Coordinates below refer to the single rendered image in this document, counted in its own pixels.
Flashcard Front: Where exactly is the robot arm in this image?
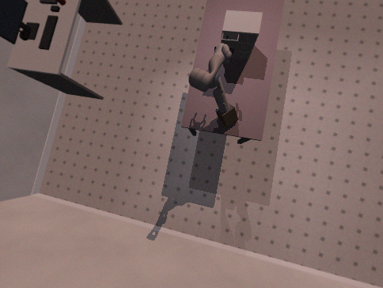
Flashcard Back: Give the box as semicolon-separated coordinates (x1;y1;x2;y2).
188;44;232;112

